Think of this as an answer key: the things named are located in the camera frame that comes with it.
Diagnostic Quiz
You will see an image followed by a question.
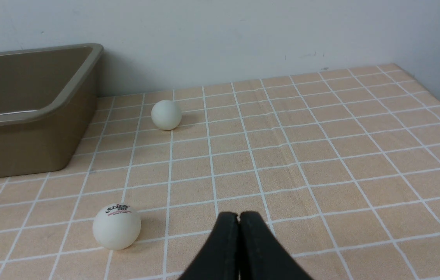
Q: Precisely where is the checkered beige tablecloth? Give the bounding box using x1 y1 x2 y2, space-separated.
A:
0 64 440 280

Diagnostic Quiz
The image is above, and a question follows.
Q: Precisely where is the plain white ball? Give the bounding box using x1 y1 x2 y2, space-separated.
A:
151 100 182 131

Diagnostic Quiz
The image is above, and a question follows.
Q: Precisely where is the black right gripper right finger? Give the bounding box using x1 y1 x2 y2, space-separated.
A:
239 211 312 280

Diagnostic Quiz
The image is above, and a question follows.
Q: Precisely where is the olive green plastic bin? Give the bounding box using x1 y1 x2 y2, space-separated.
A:
0 43 104 178

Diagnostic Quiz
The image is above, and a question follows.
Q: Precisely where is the white printed ball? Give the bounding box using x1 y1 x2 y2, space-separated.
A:
92 203 142 250

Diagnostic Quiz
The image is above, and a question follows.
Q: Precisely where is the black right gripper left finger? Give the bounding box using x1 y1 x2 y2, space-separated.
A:
179 212 240 280

